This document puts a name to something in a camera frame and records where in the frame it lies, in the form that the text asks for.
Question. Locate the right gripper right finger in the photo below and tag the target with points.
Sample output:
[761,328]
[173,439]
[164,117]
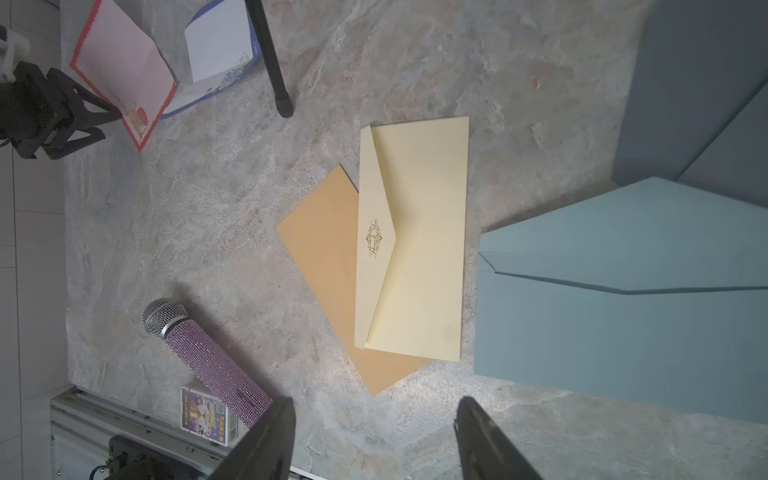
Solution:
[485,451]

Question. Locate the dark grey envelope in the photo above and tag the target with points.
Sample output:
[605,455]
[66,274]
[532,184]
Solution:
[697,107]

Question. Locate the black perforated music stand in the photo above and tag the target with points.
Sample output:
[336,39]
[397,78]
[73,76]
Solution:
[257,15]

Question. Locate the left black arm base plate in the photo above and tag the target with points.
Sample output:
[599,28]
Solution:
[134,458]

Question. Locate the blue-grey envelope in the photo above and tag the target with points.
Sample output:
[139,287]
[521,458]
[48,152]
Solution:
[654,293]

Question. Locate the small colourful card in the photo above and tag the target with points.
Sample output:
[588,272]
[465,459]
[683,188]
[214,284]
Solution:
[206,416]

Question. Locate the aluminium mounting rail frame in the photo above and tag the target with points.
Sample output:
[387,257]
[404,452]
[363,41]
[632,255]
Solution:
[88,421]

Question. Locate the purple glitter microphone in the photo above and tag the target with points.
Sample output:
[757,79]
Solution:
[169,320]

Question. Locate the cream envelope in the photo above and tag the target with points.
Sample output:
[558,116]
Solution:
[411,238]

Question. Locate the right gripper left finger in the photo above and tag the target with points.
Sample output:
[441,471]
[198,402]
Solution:
[266,451]

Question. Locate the pink red-bordered letter paper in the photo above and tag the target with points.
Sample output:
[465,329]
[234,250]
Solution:
[120,63]

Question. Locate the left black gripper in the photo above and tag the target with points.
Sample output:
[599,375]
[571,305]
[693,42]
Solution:
[27,113]

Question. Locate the tan brown envelope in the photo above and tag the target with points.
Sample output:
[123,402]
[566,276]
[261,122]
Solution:
[320,235]

